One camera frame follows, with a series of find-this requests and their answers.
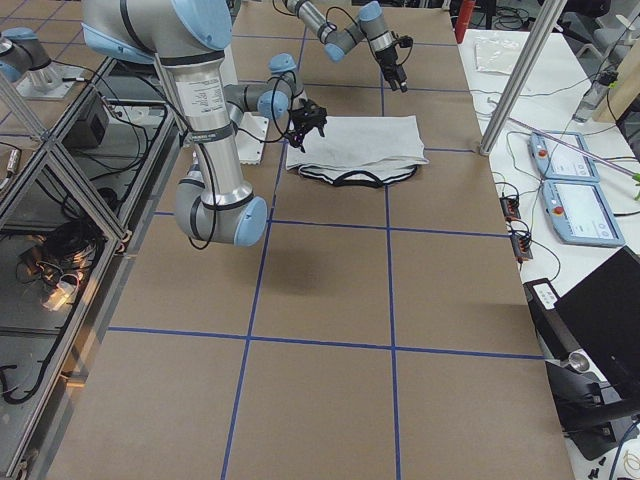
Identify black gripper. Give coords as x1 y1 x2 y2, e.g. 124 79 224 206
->
374 45 408 92
288 99 327 152

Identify grey cartoon print t-shirt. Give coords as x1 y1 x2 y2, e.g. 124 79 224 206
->
285 116 429 188

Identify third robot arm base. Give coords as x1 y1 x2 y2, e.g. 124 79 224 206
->
1 27 71 100

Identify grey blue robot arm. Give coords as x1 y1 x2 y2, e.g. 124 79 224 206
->
82 1 326 246
272 0 413 93

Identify white plastic bag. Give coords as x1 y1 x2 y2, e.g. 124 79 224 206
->
474 38 522 75

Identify red fire extinguisher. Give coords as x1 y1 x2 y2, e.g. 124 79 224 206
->
454 0 476 44

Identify upper red circuit board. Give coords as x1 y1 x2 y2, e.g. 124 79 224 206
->
499 196 521 222

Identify red circuit board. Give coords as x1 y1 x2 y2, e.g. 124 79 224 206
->
510 231 533 263
499 196 521 222

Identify upper blue teach pendant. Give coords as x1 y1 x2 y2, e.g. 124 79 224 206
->
529 133 600 183

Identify blue teach pendant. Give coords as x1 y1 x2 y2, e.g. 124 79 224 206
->
542 180 625 248
529 133 600 183

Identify lower red circuit board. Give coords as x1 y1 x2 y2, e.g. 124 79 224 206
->
510 231 533 263

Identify black power supply box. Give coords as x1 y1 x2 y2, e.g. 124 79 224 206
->
62 96 108 149

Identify lower blue teach pendant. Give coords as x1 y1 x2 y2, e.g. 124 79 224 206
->
542 180 625 248

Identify silver reach grabber stick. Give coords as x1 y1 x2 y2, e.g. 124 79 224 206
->
507 117 639 186

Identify black laptop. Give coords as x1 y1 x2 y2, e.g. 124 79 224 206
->
555 247 639 398

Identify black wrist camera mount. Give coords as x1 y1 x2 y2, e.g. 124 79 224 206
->
394 35 414 49
290 99 323 128

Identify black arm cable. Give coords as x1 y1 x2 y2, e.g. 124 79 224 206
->
322 5 416 76
187 69 301 251

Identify aluminium frame post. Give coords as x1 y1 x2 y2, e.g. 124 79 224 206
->
479 0 567 156

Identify aluminium side frame rail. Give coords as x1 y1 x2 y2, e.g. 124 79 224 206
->
1 60 177 479

